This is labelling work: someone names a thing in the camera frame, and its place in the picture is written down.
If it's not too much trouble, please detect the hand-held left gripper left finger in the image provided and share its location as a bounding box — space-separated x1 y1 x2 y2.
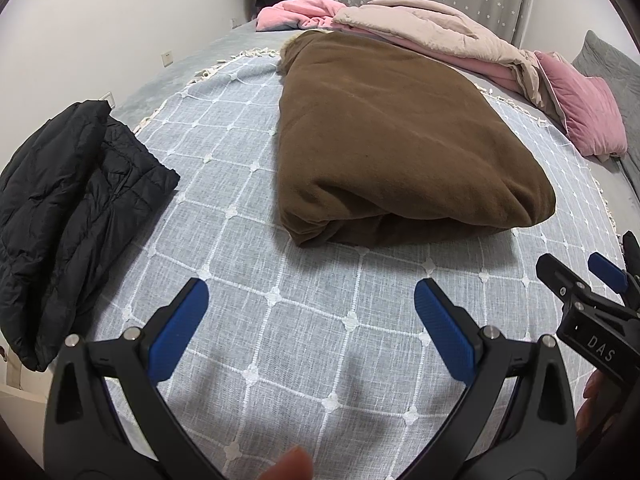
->
42 277 226 480

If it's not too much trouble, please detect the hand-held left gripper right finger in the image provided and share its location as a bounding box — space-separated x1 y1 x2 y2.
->
414 277 578 480

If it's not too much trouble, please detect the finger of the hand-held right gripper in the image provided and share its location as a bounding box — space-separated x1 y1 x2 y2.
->
536 253 593 311
587 252 630 295

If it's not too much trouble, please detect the brown coat with fur collar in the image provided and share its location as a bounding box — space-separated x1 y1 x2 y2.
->
276 29 557 248

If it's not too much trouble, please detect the person's right hand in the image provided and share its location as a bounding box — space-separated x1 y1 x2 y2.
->
575 370 608 436

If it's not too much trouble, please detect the person's left hand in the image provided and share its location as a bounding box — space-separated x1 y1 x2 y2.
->
250 446 315 480

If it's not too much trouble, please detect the light blue checked fringed blanket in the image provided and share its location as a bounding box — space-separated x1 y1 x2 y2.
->
65 47 633 480

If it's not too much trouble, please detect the black puffer jacket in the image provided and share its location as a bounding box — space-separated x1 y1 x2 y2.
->
0 100 181 373

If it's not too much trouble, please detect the pink pillow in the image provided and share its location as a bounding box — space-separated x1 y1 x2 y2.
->
534 50 628 162

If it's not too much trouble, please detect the grey padded headboard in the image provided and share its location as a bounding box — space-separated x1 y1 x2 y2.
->
570 30 640 201

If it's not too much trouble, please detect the beige quilt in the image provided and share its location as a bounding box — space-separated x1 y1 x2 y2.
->
332 0 568 131

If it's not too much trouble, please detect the beige bed frame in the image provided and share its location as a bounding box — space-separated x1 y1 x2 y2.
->
0 347 51 411

